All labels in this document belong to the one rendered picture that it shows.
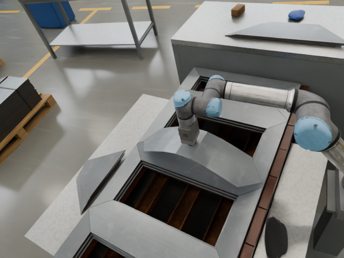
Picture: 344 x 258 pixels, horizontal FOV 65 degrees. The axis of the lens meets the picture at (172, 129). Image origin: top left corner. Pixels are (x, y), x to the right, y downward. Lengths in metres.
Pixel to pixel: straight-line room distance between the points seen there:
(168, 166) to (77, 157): 1.65
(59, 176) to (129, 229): 1.69
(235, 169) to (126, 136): 0.84
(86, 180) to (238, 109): 0.99
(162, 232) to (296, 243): 0.62
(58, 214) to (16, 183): 1.54
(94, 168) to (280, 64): 1.31
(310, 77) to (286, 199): 0.77
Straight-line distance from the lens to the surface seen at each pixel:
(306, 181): 1.63
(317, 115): 1.07
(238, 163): 1.31
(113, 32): 4.40
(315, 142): 1.07
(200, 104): 1.08
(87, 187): 1.66
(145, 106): 2.00
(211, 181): 1.38
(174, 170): 1.45
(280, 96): 1.15
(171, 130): 1.45
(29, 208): 2.90
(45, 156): 3.21
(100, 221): 1.43
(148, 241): 1.30
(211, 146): 1.31
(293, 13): 2.15
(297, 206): 1.55
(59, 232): 1.65
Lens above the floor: 2.04
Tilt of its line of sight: 46 degrees down
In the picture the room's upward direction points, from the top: 16 degrees counter-clockwise
